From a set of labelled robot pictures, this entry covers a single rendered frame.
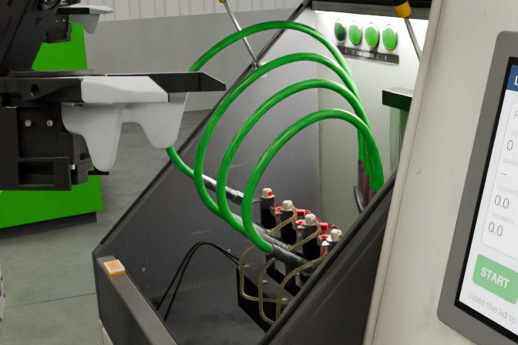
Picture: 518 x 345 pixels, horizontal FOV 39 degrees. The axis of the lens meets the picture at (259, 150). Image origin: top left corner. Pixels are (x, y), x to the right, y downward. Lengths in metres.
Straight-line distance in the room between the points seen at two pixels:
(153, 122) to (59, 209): 3.99
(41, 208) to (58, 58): 0.90
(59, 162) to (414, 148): 0.57
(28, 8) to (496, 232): 0.55
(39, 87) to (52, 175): 0.07
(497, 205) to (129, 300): 0.75
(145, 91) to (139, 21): 7.17
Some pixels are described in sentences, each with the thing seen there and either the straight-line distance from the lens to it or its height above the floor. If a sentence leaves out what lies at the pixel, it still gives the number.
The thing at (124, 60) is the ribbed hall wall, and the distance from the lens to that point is 7.62.
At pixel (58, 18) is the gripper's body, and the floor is 1.43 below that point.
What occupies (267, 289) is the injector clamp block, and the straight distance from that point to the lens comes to 1.29.
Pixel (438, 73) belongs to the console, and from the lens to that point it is 0.94.
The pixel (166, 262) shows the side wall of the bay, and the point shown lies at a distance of 1.62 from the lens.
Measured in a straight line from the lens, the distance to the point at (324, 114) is 1.04.
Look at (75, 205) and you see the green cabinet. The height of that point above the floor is 0.14.
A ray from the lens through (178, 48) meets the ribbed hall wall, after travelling 7.68.
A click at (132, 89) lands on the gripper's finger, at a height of 1.46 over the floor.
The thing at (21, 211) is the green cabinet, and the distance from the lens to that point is 4.53.
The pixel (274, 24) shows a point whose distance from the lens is 1.25.
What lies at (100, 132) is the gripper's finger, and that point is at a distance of 0.46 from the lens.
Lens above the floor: 1.54
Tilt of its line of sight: 15 degrees down
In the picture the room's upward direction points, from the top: 3 degrees counter-clockwise
